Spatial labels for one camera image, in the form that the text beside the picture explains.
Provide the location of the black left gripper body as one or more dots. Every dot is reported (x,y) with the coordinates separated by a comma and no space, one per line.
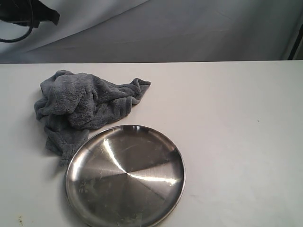
(20,12)

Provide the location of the grey fleece cloth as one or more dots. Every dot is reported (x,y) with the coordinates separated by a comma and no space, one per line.
(74,104)

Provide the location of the grey backdrop cloth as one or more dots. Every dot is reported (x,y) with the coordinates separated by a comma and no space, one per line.
(124,31)

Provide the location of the round stainless steel plate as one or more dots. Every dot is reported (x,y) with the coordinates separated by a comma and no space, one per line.
(125,176)

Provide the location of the black backdrop stand pole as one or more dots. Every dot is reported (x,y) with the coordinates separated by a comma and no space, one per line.
(295,46)

